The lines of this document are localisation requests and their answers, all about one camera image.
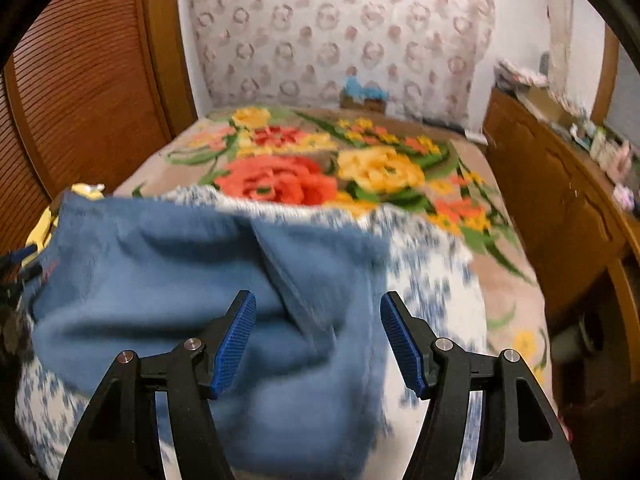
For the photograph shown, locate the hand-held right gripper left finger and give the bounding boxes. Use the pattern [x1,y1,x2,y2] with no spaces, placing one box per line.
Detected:
[57,290,257,480]

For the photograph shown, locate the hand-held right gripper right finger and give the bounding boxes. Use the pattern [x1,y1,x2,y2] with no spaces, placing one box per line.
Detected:
[380,291,581,480]

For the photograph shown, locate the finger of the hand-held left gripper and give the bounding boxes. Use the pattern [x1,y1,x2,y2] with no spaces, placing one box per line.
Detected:
[0,245,42,283]

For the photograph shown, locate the blue pants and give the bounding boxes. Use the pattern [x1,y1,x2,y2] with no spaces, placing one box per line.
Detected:
[22,190,392,480]

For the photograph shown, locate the yellow plush toy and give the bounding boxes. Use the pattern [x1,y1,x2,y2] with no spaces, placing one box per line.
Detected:
[25,183,107,263]

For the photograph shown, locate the blue white floral blanket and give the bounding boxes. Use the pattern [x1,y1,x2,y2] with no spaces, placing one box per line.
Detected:
[15,185,488,480]

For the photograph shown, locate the wooden louvered closet door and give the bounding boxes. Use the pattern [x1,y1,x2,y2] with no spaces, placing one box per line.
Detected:
[0,80,53,256]
[5,0,197,198]

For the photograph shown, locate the colourful flower print blanket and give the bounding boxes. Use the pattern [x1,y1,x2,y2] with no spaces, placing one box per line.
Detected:
[112,105,551,406]

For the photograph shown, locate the wooden dresser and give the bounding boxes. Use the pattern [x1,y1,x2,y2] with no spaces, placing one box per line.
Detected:
[482,87,640,366]

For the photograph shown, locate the brown box with blue cloth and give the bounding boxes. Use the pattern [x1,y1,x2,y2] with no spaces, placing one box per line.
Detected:
[340,76,389,114]

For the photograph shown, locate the pile of small toiletries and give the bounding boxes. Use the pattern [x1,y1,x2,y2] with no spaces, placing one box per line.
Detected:
[570,110,640,211]

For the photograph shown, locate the cardboard box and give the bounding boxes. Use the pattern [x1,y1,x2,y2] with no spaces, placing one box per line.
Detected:
[517,82,576,127]

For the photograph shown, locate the pink white cloth pile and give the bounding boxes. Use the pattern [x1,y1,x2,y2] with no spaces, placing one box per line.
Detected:
[495,59,551,92]

